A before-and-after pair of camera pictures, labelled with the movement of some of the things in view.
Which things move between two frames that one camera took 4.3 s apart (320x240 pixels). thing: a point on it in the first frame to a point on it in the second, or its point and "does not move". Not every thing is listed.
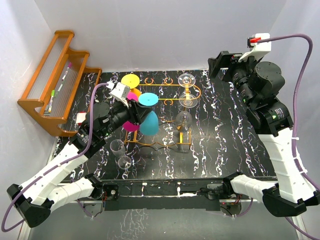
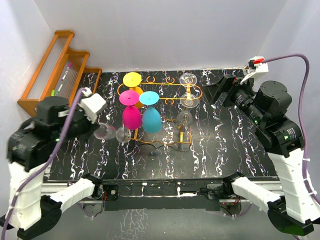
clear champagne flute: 118,149 to 103,131
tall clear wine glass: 186,80 does not move
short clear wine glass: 183,120 does not move
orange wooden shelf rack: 58,91 does not move
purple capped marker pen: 69,66 does not move
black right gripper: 224,59 to 213,91
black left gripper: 136,112 to 91,127
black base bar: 160,195 does not move
